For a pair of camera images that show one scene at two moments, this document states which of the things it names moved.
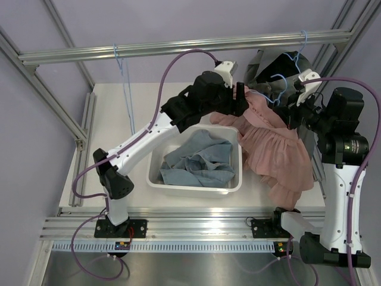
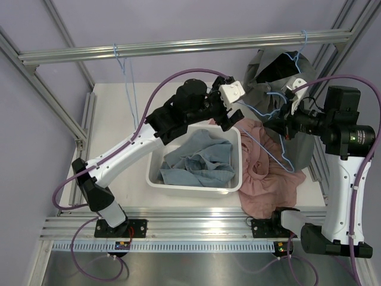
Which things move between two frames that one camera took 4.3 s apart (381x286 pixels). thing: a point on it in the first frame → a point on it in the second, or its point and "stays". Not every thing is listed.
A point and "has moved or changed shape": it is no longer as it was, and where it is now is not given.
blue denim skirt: (202, 161) stays
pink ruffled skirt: (271, 148) has moved or changed shape
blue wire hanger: (299, 51) stays
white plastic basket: (205, 161) stays
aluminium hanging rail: (66, 56) stays
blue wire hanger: (280, 93) → (287, 167)
